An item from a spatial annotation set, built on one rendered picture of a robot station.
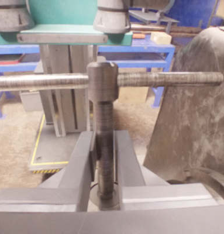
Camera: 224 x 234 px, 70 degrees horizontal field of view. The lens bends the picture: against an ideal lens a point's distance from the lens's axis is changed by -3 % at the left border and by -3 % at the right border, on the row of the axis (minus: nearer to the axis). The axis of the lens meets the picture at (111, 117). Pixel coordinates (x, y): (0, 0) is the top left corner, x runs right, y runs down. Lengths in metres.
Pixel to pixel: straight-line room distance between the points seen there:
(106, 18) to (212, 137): 0.70
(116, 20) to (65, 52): 0.43
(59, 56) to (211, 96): 0.99
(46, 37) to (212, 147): 0.78
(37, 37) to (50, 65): 0.30
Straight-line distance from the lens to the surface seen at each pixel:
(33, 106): 2.34
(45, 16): 1.01
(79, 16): 1.00
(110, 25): 0.84
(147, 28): 3.48
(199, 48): 0.30
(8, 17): 0.89
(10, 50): 1.94
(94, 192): 0.19
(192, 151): 0.32
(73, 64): 1.15
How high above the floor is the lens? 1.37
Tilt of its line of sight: 39 degrees down
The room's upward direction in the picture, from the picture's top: 5 degrees clockwise
